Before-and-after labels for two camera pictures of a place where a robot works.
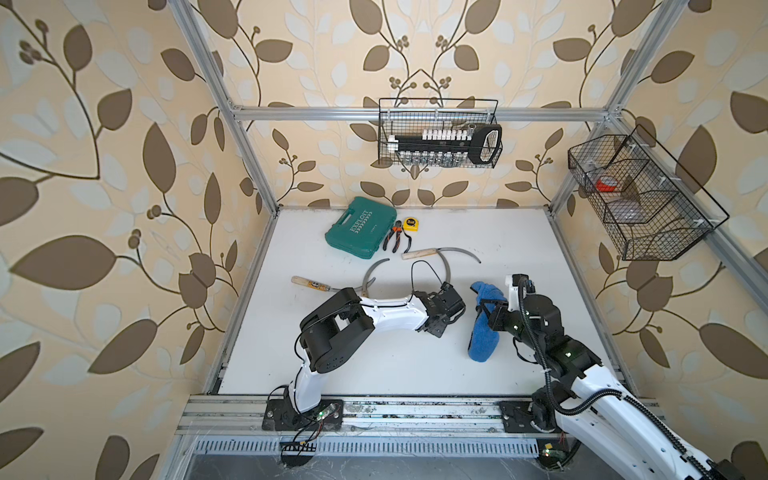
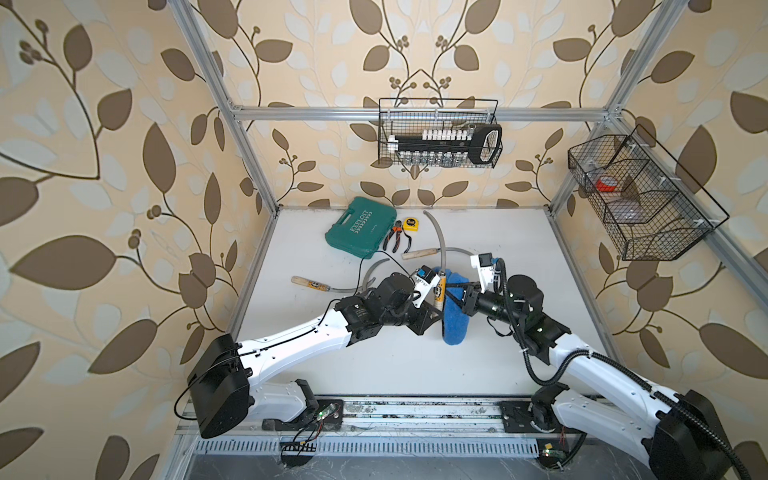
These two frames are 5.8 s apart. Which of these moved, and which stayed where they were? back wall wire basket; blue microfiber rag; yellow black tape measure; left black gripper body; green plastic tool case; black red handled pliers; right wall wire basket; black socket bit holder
Moved: blue microfiber rag; left black gripper body
Stayed: black socket bit holder; back wall wire basket; green plastic tool case; yellow black tape measure; right wall wire basket; black red handled pliers
